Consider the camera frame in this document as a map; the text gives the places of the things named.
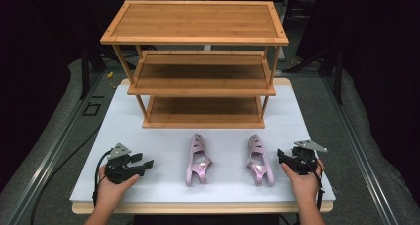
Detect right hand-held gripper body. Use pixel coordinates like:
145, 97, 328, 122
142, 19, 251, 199
291, 138, 328, 176

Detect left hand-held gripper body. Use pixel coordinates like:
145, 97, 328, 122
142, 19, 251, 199
103, 142, 141, 185

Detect pink sandal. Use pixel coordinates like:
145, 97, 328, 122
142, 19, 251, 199
185, 133, 213, 188
246, 134, 276, 188

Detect three-tier bamboo shelf rack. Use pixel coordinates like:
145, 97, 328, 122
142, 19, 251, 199
99, 0, 290, 130

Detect person's left hand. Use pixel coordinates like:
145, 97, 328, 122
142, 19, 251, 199
95, 165, 141, 212

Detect person's right hand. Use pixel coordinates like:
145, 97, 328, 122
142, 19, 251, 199
280, 159, 325, 207

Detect white table sheet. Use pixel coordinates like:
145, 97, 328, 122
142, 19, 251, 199
69, 83, 337, 205

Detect black stand leg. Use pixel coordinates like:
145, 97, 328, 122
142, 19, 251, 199
79, 45, 93, 100

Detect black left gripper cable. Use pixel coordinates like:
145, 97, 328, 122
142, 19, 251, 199
92, 148, 114, 208

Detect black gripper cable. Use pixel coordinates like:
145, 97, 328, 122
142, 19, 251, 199
92, 148, 114, 208
305, 150, 325, 211

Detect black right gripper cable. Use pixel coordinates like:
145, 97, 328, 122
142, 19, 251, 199
305, 150, 325, 211

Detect aluminium floor rail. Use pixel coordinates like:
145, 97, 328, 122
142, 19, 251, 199
320, 75, 402, 225
4, 73, 104, 225

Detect black floor cable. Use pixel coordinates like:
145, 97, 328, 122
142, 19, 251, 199
29, 124, 103, 225

